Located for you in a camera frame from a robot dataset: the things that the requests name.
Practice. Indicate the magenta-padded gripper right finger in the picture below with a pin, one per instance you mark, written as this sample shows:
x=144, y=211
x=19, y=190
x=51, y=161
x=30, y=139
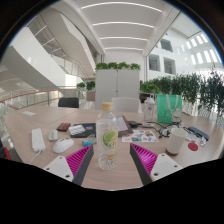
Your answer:
x=163, y=165

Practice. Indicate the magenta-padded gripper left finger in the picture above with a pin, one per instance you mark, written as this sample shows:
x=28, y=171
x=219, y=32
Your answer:
x=59, y=166

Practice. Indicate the clear lime-label drink bottle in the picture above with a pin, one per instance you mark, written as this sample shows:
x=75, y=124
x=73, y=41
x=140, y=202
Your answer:
x=107, y=153

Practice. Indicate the white computer mouse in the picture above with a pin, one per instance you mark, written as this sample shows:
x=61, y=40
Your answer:
x=62, y=145

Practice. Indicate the white mug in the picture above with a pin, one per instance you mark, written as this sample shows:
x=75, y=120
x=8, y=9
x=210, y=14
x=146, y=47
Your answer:
x=175, y=141

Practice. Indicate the small grey computer mouse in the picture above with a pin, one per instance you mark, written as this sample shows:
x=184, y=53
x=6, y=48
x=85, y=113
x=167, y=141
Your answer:
x=53, y=135

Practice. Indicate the colourful sticker sheet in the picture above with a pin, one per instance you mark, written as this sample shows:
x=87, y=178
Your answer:
x=141, y=136

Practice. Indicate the small blue packet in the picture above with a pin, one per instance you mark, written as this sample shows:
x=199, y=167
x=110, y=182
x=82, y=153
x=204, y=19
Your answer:
x=88, y=142

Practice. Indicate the red and black case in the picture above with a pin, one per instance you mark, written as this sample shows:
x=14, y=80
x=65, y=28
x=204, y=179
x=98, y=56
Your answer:
x=63, y=126

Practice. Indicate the white card pack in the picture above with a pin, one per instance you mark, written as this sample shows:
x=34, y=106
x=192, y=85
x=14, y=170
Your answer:
x=77, y=129

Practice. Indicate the clear plastic wrapper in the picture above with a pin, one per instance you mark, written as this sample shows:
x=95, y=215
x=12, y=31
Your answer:
x=202, y=141

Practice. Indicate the black notebook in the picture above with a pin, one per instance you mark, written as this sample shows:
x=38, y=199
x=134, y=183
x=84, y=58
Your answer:
x=90, y=130

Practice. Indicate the black charger block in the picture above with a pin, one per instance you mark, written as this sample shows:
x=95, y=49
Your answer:
x=134, y=124

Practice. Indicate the brown-framed tablet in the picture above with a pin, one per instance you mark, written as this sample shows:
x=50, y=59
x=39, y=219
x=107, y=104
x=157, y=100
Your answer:
x=122, y=126

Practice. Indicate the green tote bag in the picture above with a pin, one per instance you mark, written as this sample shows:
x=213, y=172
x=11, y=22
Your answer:
x=165, y=108

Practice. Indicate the clear shaker bottle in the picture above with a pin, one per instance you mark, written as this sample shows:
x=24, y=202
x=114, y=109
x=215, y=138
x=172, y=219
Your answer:
x=149, y=110

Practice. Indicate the black chair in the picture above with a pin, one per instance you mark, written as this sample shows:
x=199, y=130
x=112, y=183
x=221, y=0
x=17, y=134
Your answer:
x=68, y=102

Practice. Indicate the small potted plant box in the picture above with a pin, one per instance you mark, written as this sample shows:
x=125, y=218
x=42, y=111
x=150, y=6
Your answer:
x=90, y=95

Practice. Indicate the row of green hedge plants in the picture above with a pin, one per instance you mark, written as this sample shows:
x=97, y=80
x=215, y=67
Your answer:
x=191, y=86

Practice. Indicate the white cabinet with plants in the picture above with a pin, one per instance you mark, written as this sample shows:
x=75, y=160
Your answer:
x=116, y=86

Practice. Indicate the ceiling light strips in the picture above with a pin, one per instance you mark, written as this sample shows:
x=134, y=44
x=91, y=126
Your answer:
x=123, y=24

